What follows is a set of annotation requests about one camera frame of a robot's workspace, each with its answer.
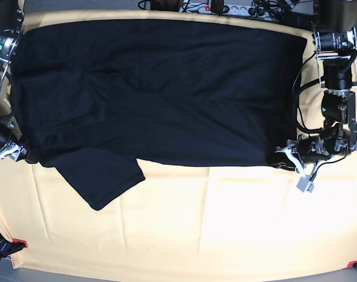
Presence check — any wrist camera board image right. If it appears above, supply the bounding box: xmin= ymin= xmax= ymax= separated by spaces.
xmin=296 ymin=176 xmax=314 ymax=193

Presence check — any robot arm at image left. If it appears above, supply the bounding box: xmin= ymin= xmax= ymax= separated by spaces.
xmin=0 ymin=1 xmax=38 ymax=164

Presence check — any white power strip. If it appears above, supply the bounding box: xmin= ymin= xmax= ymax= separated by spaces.
xmin=179 ymin=1 xmax=276 ymax=21

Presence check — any left red black clamp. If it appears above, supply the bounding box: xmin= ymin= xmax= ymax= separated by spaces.
xmin=0 ymin=233 xmax=28 ymax=261

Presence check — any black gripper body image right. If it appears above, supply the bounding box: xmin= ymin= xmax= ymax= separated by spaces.
xmin=268 ymin=136 xmax=335 ymax=173

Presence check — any dark navy T-shirt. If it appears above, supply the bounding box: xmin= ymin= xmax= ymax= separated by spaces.
xmin=11 ymin=19 xmax=306 ymax=210

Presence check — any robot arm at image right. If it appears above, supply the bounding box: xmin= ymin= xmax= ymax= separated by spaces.
xmin=268 ymin=1 xmax=357 ymax=180

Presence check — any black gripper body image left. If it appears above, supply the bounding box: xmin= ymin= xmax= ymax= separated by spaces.
xmin=7 ymin=141 xmax=39 ymax=163

